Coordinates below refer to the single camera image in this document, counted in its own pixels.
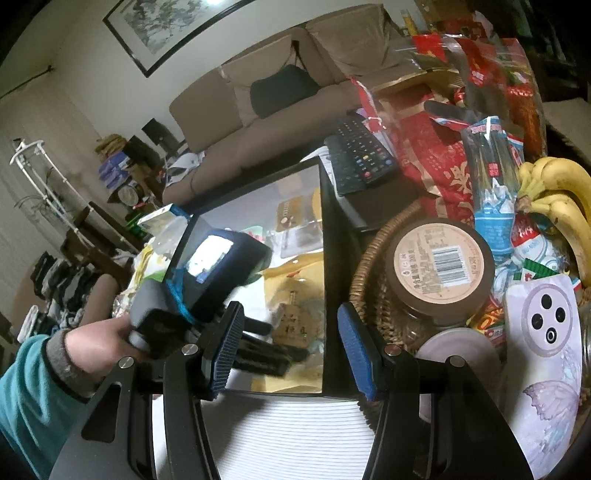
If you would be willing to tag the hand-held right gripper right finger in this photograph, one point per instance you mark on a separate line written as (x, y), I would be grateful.
(358, 355)

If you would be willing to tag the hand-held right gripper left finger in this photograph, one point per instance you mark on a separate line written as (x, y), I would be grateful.
(226, 350)

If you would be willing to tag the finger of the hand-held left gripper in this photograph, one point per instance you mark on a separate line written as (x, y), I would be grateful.
(272, 357)
(258, 326)

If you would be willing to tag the person's left forearm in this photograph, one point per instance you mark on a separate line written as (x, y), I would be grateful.
(27, 397)

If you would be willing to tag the person's left hand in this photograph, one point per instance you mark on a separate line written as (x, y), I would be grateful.
(97, 346)

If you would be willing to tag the yellow white bag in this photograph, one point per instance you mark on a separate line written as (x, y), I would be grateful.
(150, 267)

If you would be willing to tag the white blue box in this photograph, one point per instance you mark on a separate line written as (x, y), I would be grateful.
(166, 219)

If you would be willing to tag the wicker basket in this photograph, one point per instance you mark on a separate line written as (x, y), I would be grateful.
(369, 277)

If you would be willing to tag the green box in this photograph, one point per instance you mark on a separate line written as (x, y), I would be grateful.
(135, 222)

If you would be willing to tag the round pale lid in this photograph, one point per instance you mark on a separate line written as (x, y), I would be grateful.
(461, 355)

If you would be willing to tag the white cloth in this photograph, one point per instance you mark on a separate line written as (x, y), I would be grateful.
(182, 168)

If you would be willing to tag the brown armchair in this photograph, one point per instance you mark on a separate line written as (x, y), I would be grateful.
(99, 295)

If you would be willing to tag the round white clock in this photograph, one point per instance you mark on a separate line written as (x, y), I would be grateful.
(128, 194)

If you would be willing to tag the dark wooden chair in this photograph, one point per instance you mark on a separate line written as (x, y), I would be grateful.
(97, 235)

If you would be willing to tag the brown lid jar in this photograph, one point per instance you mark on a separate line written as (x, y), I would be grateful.
(438, 263)

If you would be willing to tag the stack of blue boxes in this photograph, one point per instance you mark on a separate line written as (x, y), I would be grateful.
(113, 170)

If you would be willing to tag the pile of black white clothes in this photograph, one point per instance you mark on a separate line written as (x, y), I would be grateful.
(64, 281)

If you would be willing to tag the black speaker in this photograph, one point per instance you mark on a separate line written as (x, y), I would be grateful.
(157, 134)

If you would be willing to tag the brown sofa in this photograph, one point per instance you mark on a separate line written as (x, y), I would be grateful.
(277, 134)

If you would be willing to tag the houseplant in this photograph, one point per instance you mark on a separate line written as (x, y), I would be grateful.
(37, 205)

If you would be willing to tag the white coat stand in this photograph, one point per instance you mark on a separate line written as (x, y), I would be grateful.
(46, 184)

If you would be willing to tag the pile of wrapped candies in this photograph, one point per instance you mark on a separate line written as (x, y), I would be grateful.
(531, 267)

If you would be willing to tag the black remote control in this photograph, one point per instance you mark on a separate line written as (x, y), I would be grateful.
(362, 154)

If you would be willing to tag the black cushion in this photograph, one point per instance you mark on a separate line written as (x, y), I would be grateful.
(284, 90)

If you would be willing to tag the brown sofa pillow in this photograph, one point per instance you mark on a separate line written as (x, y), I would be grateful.
(351, 37)
(263, 64)

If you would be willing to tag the framed ink painting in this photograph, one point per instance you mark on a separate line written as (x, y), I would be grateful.
(171, 27)

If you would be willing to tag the bunch of bananas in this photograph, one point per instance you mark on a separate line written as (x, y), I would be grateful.
(561, 194)

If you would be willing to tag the yellow bottle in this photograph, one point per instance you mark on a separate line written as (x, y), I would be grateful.
(408, 23)

